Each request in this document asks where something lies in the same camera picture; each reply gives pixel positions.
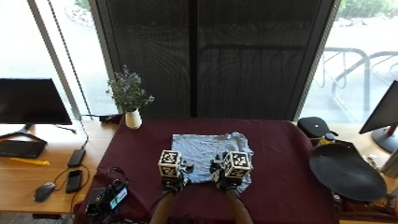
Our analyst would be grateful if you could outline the black computer monitor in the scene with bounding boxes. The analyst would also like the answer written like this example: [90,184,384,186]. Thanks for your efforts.
[0,77,74,144]

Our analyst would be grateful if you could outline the person's right hand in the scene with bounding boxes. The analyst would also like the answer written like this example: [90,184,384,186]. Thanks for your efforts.
[208,158,243,191]

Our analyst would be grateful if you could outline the metal bicycle rack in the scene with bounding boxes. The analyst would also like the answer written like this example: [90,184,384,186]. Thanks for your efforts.
[315,46,398,115]

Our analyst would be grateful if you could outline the black keyboard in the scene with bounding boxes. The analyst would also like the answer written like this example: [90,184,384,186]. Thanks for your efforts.
[0,139,47,160]

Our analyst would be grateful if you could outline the green flower bunch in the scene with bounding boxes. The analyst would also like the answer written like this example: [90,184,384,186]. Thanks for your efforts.
[103,64,155,114]

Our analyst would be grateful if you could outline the black rounded case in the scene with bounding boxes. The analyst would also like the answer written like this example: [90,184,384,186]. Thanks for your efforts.
[295,116,339,140]

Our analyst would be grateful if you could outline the beaded blind cord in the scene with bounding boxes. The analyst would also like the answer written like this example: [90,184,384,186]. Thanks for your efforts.
[46,0,90,147]

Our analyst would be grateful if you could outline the black phone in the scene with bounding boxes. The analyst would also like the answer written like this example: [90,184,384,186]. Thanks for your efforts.
[65,169,83,194]

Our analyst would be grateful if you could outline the yellow flat tool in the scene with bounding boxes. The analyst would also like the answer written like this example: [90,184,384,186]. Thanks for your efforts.
[9,157,50,167]

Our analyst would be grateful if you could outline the yellow bottle with black cap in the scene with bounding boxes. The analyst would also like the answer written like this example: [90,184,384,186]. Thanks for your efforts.
[316,133,336,147]

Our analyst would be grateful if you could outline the black device with screen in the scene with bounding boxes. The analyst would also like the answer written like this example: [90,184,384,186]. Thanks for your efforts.
[83,178,130,220]

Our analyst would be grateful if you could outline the light blue cloth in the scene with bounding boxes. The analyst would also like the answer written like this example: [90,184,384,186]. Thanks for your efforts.
[170,132,255,192]

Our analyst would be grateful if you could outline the maroon tablecloth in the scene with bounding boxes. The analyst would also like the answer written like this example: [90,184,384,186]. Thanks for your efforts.
[73,117,341,224]

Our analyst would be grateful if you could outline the black cable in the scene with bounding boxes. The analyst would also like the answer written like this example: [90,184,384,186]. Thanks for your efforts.
[51,163,91,216]

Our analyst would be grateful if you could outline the person's left hand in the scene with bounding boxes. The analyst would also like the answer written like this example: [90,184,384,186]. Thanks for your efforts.
[160,161,196,192]

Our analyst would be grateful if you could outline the black monitor with grey stand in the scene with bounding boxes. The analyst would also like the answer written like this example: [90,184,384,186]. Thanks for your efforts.
[357,79,398,154]

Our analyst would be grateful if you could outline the white marker cube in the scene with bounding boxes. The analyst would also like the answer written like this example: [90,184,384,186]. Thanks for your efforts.
[222,150,254,179]
[156,149,182,179]

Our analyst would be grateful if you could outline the black power adapter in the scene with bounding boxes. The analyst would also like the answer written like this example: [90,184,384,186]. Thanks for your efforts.
[66,147,86,168]

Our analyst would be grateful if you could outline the grey computer mouse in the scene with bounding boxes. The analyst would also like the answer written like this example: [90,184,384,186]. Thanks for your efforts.
[31,181,57,203]

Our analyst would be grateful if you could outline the dark mesh window screen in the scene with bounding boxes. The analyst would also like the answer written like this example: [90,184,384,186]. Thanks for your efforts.
[87,0,341,121]

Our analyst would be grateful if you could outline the white vase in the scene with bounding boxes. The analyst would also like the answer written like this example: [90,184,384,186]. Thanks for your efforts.
[123,108,143,131]

